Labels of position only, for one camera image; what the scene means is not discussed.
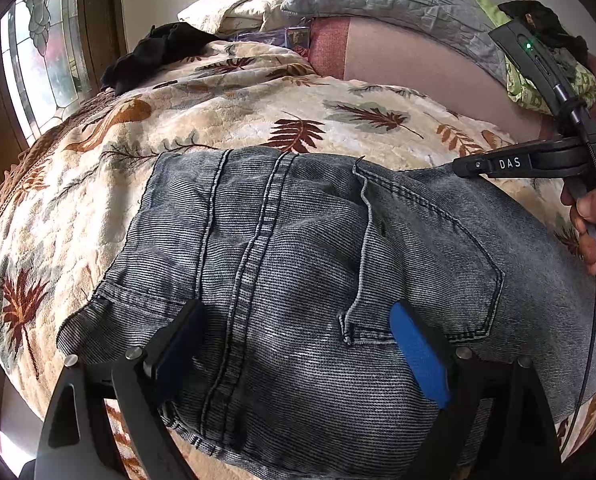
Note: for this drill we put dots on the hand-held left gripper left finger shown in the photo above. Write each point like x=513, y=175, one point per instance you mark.
x=178, y=345

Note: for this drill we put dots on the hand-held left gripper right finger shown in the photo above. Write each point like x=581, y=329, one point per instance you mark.
x=417, y=355

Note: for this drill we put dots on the grey-blue denim pants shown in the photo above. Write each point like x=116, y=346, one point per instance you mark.
x=288, y=260

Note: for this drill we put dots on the person's right hand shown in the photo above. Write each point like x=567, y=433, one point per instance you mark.
x=585, y=220

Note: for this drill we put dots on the green patterned cloth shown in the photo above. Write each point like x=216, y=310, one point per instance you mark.
x=522, y=85

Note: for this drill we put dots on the dark clothes pile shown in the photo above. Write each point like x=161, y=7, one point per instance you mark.
x=547, y=17

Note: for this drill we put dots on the pink padded bed headboard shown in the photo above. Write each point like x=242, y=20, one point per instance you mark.
x=402, y=55

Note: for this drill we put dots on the brown fringed bedspread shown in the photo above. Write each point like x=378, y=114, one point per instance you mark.
x=23, y=170

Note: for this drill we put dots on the cream leaf-print blanket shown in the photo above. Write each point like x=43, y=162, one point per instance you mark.
x=178, y=110

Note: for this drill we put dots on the black cloth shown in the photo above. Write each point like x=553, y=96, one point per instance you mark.
x=148, y=52

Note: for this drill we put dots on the purple packet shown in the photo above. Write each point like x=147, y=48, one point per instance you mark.
x=273, y=37

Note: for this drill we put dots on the stained glass window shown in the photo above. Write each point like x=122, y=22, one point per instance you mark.
x=43, y=60

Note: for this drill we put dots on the cream pillow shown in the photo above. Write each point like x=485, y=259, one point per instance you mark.
x=248, y=10

